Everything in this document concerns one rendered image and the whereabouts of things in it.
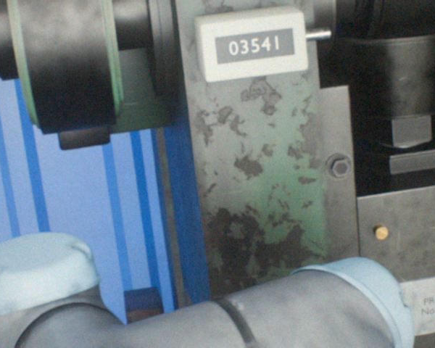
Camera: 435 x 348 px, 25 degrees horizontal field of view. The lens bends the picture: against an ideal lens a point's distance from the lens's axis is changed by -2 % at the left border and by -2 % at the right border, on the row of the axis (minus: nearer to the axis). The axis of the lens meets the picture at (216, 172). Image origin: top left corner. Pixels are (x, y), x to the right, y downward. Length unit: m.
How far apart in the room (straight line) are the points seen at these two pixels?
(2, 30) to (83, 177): 1.26
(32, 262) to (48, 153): 1.42
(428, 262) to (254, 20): 0.28
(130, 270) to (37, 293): 1.48
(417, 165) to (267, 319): 0.33
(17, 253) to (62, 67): 0.18
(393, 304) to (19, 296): 0.21
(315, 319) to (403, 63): 0.31
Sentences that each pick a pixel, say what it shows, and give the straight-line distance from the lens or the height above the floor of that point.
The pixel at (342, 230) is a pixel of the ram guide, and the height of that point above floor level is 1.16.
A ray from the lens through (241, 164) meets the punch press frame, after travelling 0.71.
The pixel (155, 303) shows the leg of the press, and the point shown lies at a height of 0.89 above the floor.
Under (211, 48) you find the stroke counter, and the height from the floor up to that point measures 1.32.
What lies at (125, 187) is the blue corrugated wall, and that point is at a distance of 1.98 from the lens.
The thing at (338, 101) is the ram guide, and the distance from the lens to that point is 0.72.
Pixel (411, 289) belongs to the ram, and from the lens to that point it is 0.83.
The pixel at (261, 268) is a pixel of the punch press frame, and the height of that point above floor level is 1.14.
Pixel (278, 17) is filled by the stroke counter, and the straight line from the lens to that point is 0.65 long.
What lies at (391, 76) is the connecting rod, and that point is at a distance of 0.80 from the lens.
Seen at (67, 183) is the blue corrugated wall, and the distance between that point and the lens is 2.01.
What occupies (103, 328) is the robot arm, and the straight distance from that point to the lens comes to 0.54.
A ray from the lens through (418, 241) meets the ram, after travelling 0.81.
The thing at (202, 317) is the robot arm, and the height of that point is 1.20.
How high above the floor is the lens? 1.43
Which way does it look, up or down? 17 degrees down
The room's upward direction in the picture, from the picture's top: 6 degrees counter-clockwise
